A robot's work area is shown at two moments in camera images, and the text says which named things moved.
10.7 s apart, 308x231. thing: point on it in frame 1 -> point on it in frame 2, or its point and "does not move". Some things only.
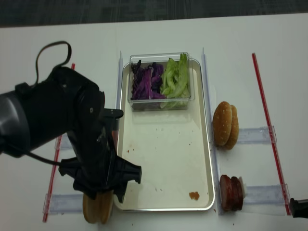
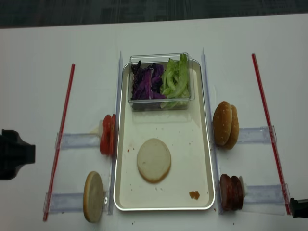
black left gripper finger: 122,172 -> 14,152
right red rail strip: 270,136 does not move
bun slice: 104,205 -> 153,160
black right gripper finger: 299,209 does not move
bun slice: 91,209 does not move
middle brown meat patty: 235,194 does not move
